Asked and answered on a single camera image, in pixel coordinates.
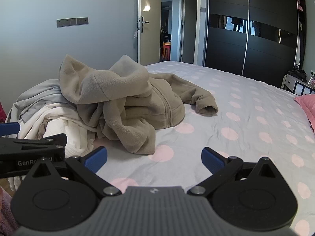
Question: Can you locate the pink pillow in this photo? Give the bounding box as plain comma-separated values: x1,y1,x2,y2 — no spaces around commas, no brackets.
294,94,315,133

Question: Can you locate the bed with polka-dot sheet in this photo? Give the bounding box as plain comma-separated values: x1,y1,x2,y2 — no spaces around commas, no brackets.
5,61,315,236

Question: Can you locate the white hallway door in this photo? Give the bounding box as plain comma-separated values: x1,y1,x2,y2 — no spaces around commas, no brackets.
180,0,198,64

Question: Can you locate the pile of white grey laundry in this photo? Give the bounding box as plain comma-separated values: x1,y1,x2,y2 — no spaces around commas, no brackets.
5,102,99,192

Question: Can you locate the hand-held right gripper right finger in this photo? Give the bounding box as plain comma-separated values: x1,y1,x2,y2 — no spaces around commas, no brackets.
187,147,284,197

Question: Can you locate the pink fuzzy cloth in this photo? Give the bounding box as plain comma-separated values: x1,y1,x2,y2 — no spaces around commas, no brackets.
0,185,19,236

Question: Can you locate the black door handle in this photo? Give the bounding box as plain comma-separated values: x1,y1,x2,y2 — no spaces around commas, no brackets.
138,16,149,33

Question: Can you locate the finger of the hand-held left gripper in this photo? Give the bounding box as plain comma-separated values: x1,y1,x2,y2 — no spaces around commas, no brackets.
0,122,20,136
0,133,67,179

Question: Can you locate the beige fleece jacket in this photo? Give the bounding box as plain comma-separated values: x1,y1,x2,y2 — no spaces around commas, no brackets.
58,54,219,155

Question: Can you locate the cream door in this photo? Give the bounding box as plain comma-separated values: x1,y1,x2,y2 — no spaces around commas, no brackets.
138,0,163,65

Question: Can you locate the white nightstand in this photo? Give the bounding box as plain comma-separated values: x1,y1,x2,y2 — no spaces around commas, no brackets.
282,74,315,96

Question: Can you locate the dark sliding-door wardrobe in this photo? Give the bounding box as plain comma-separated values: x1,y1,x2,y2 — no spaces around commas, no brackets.
204,0,307,89

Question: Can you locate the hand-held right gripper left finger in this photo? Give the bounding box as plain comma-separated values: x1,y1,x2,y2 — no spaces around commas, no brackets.
25,147,121,197

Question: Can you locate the black bag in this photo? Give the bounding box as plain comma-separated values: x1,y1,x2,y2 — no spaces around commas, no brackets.
287,67,308,83

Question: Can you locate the grey wall switch panel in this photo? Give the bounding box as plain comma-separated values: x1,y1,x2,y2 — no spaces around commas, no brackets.
56,17,89,28

